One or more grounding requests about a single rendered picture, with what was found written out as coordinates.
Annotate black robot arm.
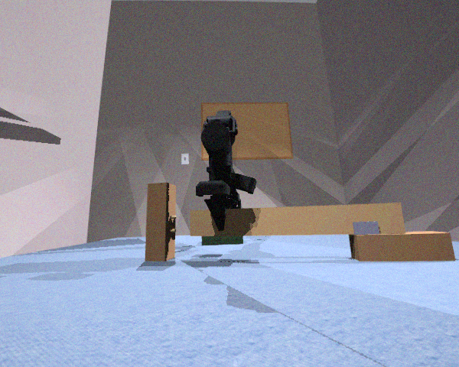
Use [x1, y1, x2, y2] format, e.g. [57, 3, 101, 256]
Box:
[201, 110, 256, 194]

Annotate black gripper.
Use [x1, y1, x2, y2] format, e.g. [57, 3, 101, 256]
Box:
[196, 161, 239, 231]

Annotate long wooden bed rail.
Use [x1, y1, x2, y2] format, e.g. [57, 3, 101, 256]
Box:
[190, 203, 406, 236]

